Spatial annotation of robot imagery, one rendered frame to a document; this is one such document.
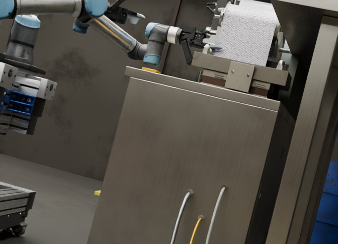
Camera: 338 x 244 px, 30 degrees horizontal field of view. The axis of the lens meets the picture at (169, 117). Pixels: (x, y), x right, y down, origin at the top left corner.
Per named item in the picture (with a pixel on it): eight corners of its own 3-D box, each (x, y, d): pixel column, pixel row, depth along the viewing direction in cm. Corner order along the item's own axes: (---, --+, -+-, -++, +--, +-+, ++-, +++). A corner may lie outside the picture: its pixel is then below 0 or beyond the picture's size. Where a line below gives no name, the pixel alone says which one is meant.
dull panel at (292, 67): (306, 139, 488) (313, 109, 488) (310, 141, 487) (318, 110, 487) (278, 107, 273) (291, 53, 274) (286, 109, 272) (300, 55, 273)
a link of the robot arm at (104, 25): (53, 7, 277) (132, 66, 305) (65, 7, 268) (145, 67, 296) (66, -14, 279) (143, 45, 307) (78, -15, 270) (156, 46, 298)
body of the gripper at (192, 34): (205, 28, 280) (179, 23, 283) (200, 47, 279) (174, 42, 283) (208, 32, 287) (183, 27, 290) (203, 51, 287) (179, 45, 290)
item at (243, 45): (212, 64, 281) (222, 23, 282) (263, 75, 275) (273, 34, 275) (211, 63, 281) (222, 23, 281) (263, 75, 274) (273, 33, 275)
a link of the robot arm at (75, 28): (73, 28, 314) (79, 7, 314) (70, 30, 325) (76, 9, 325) (88, 33, 316) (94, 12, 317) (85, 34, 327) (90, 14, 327)
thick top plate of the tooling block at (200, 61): (199, 71, 278) (202, 58, 278) (288, 91, 267) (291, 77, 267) (190, 65, 263) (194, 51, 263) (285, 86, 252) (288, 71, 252)
